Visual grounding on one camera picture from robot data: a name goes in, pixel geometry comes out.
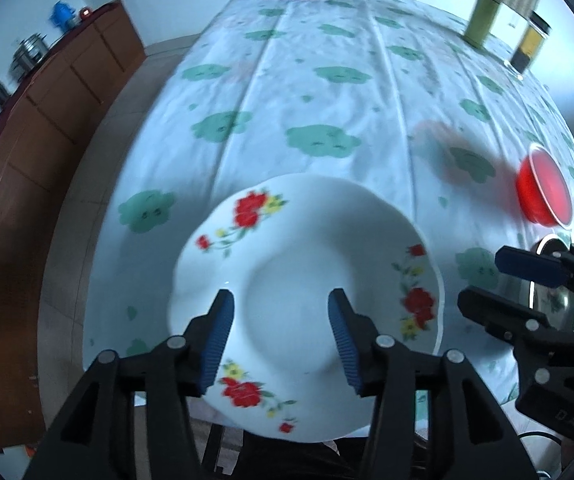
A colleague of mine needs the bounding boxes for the steel cooking pot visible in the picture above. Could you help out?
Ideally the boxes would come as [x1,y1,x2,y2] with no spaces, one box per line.
[11,32,50,77]

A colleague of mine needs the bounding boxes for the person's dark trousers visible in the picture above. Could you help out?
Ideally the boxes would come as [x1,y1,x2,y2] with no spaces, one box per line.
[237,430,368,480]

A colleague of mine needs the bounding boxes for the white tablecloth with green clouds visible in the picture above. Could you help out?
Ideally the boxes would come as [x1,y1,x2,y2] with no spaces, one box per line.
[83,0,574,431]

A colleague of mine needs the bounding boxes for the red plastic bowl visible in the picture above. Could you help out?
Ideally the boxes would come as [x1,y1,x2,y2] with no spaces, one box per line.
[515,142,572,228]

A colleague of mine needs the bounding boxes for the stainless steel bowl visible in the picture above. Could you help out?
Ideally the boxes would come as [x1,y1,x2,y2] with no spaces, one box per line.
[527,235,574,333]

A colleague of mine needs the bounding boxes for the glass tea bottle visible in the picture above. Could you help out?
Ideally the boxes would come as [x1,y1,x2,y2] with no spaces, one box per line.
[506,10,552,81]

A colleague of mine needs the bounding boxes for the blue thermos jug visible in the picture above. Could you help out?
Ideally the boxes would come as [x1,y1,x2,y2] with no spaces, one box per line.
[49,1,76,31]

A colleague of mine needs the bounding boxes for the green bottle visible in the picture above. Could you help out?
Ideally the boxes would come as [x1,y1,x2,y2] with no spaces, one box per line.
[463,0,505,48]

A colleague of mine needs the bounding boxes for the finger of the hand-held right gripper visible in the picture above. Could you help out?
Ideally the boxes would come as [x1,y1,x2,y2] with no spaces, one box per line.
[459,286,555,346]
[496,244,574,311]

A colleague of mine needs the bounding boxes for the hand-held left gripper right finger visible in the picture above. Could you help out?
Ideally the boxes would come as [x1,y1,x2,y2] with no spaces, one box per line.
[328,288,538,480]

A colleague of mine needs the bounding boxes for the white plate with red flowers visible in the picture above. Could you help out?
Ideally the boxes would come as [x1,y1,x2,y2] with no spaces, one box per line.
[167,174,445,442]

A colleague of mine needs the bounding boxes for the brown wooden sideboard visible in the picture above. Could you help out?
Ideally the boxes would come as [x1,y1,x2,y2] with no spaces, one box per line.
[0,0,146,453]

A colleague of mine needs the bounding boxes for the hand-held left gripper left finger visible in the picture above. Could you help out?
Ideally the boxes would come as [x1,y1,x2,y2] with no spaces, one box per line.
[22,289,236,480]

